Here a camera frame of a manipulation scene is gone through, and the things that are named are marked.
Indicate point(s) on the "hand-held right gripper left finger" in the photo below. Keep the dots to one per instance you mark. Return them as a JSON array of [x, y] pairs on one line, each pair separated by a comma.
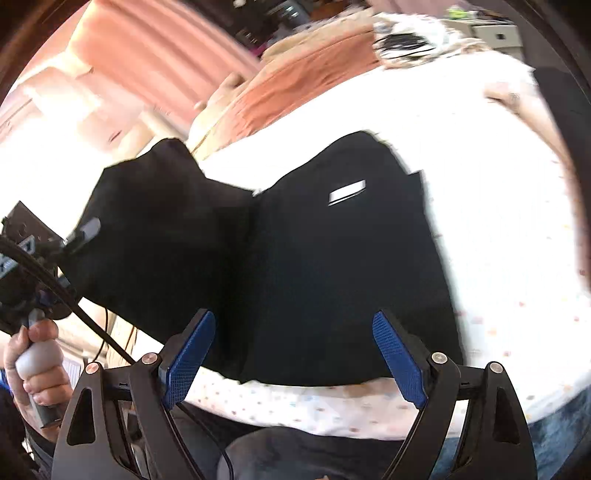
[[187, 364]]

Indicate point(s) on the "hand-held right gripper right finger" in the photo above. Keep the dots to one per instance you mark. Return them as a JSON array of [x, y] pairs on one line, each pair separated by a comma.
[[401, 360]]

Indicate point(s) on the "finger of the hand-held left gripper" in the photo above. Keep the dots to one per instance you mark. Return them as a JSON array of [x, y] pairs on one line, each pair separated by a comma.
[[87, 229]]

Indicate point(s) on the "black garment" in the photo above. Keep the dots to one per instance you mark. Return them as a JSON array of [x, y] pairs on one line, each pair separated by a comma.
[[300, 277]]

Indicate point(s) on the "person's left hand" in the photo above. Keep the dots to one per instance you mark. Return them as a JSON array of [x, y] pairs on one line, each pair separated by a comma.
[[46, 387]]

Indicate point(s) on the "beige blanket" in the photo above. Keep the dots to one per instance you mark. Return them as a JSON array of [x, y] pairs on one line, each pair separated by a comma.
[[217, 110]]

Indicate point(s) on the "person's jeans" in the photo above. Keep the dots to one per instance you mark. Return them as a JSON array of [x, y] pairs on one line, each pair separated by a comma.
[[561, 443]]

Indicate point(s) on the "pink curtain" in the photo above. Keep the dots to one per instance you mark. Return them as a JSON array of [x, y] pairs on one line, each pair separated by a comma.
[[138, 46]]

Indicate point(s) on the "white floral bed sheet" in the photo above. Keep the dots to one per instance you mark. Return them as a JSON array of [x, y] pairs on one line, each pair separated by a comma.
[[485, 184]]

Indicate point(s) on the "orange-brown blanket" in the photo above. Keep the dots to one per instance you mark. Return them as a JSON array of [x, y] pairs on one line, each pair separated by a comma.
[[300, 83]]

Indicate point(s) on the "grey cabinet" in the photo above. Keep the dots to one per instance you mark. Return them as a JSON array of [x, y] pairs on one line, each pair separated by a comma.
[[498, 34]]

